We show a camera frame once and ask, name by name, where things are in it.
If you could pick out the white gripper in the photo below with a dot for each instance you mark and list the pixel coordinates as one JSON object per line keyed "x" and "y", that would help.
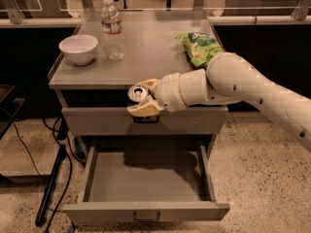
{"x": 169, "y": 91}

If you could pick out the blue pepsi can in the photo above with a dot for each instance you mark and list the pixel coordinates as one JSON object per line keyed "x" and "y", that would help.
{"x": 138, "y": 93}

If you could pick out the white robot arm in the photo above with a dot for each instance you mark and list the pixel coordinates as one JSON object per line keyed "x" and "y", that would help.
{"x": 227, "y": 79}

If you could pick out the grey upper drawer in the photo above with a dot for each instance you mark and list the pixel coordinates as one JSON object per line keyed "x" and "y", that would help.
{"x": 117, "y": 121}

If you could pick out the grey drawer cabinet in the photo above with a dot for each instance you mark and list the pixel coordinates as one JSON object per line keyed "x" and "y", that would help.
{"x": 150, "y": 51}

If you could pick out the open grey lower drawer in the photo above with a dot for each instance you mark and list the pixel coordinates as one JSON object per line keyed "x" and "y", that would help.
{"x": 146, "y": 186}

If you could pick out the clear plastic water bottle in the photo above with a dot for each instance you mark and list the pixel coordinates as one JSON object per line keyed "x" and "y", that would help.
{"x": 111, "y": 26}

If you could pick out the green chip bag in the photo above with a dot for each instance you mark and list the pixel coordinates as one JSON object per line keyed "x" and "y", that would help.
{"x": 200, "y": 47}

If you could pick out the white bowl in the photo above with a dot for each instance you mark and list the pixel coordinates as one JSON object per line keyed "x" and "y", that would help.
{"x": 79, "y": 49}

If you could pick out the black table leg base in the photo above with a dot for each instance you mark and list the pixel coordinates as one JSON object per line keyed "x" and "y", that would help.
{"x": 41, "y": 215}

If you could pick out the white rail bar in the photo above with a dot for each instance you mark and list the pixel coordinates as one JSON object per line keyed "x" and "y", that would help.
{"x": 219, "y": 21}

